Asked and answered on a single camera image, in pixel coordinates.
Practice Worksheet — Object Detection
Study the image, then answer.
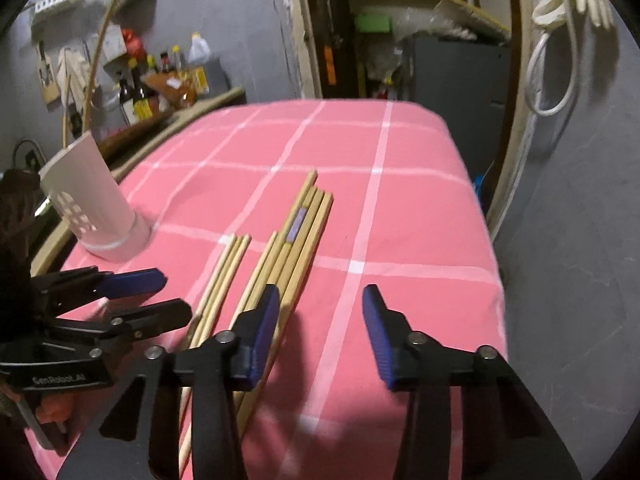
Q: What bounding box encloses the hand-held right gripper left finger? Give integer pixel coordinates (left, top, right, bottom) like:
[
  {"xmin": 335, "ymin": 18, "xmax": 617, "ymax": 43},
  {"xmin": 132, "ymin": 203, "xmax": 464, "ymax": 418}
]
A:
[{"xmin": 56, "ymin": 284, "xmax": 281, "ymax": 480}]

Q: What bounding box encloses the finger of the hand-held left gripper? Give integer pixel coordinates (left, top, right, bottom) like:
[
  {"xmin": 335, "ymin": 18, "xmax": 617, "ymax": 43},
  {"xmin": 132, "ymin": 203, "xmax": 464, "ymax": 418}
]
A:
[
  {"xmin": 31, "ymin": 267, "xmax": 168, "ymax": 311},
  {"xmin": 45, "ymin": 298, "xmax": 193, "ymax": 356}
]

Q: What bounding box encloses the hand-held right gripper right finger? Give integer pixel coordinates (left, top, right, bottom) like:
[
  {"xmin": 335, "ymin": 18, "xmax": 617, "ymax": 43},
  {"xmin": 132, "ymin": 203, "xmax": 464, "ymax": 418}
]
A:
[{"xmin": 361, "ymin": 284, "xmax": 583, "ymax": 480}]

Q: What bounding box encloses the row of wooden chopsticks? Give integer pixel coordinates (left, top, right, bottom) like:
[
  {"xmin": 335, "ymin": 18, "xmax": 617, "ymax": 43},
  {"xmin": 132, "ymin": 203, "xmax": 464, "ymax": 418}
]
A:
[{"xmin": 177, "ymin": 170, "xmax": 335, "ymax": 480}]

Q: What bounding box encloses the white perforated chopstick holder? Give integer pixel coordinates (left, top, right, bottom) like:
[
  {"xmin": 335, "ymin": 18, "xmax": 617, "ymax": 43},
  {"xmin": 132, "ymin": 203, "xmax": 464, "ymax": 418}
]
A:
[{"xmin": 39, "ymin": 131, "xmax": 152, "ymax": 262}]

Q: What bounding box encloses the pink checkered tablecloth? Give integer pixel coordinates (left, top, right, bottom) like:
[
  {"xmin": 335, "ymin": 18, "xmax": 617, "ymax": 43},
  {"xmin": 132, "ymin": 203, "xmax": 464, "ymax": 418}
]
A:
[{"xmin": 22, "ymin": 100, "xmax": 508, "ymax": 480}]

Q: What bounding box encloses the dark sauce bottle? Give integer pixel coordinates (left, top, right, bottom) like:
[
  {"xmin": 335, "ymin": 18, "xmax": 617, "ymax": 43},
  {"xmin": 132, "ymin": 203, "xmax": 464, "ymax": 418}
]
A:
[{"xmin": 117, "ymin": 60, "xmax": 153, "ymax": 123}]

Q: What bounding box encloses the brown packet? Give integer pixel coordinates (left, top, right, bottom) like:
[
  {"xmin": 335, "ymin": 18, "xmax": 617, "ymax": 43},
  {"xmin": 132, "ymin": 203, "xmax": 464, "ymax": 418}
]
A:
[{"xmin": 149, "ymin": 72, "xmax": 197, "ymax": 109}]

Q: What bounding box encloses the hanging beige rag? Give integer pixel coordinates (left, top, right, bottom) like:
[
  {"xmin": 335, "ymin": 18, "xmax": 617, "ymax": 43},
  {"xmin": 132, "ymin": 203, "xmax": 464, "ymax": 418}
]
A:
[{"xmin": 56, "ymin": 47, "xmax": 92, "ymax": 107}]

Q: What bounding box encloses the wooden knife holder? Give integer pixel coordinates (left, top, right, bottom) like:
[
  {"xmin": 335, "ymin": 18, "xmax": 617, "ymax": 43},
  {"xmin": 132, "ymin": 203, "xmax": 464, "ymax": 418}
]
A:
[{"xmin": 36, "ymin": 42, "xmax": 62, "ymax": 107}]

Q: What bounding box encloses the curved bamboo pole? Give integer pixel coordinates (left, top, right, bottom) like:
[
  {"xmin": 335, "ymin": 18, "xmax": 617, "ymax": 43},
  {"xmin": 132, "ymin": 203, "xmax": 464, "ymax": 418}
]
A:
[{"xmin": 61, "ymin": 0, "xmax": 127, "ymax": 138}]

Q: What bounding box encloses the red plastic bag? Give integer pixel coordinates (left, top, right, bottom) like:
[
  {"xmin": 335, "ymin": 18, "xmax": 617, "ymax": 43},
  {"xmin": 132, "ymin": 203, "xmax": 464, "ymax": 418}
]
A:
[{"xmin": 122, "ymin": 27, "xmax": 147, "ymax": 61}]

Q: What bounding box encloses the clear plastic jug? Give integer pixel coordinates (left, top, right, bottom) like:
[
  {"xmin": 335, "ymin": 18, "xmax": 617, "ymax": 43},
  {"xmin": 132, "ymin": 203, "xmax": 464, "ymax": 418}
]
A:
[{"xmin": 187, "ymin": 32, "xmax": 212, "ymax": 68}]

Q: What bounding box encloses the grey cabinet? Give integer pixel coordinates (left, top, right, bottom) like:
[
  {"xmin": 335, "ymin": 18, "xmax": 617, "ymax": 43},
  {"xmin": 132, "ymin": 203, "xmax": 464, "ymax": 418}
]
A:
[{"xmin": 406, "ymin": 35, "xmax": 512, "ymax": 183}]

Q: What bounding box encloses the green box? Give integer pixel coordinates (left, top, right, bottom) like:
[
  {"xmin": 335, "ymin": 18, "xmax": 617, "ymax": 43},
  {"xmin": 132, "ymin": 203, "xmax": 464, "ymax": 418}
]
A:
[{"xmin": 355, "ymin": 12, "xmax": 392, "ymax": 34}]

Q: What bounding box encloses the yellow scrub brush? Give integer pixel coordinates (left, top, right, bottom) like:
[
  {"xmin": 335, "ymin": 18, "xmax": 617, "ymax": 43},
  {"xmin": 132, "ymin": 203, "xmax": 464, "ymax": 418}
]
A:
[{"xmin": 432, "ymin": 0, "xmax": 512, "ymax": 43}]

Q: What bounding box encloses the white wall box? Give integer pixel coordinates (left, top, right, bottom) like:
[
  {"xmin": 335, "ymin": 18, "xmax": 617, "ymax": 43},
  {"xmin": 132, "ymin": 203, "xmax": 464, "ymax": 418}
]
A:
[{"xmin": 102, "ymin": 25, "xmax": 129, "ymax": 68}]

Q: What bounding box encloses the white wall rack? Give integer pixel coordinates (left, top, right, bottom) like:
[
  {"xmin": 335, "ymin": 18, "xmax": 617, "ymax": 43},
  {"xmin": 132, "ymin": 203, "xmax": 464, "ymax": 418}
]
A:
[{"xmin": 31, "ymin": 0, "xmax": 99, "ymax": 27}]

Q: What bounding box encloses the wooden door frame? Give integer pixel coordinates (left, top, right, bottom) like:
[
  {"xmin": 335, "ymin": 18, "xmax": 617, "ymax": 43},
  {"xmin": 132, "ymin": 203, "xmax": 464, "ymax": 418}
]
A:
[{"xmin": 281, "ymin": 0, "xmax": 542, "ymax": 241}]

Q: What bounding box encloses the white hose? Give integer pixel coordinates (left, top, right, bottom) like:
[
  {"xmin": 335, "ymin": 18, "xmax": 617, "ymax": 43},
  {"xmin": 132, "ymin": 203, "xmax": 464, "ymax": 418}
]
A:
[{"xmin": 524, "ymin": 0, "xmax": 582, "ymax": 117}]

